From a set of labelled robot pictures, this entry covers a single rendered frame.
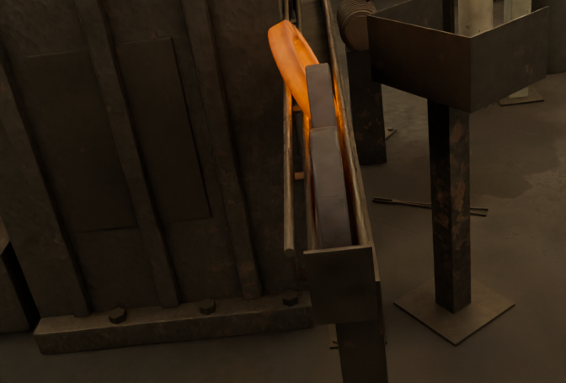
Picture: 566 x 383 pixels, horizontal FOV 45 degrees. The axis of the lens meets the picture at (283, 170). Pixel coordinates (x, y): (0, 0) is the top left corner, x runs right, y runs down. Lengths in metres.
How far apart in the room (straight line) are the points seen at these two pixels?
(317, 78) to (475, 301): 0.93
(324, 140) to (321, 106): 0.13
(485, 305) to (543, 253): 0.27
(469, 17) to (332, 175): 1.86
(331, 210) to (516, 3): 1.97
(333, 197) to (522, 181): 1.51
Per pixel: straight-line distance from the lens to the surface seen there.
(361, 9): 2.11
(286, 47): 1.07
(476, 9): 2.53
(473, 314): 1.66
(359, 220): 0.84
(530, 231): 1.96
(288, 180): 0.84
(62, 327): 1.76
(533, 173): 2.23
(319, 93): 0.89
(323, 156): 0.74
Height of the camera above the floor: 1.09
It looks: 28 degrees down
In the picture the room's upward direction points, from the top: 9 degrees counter-clockwise
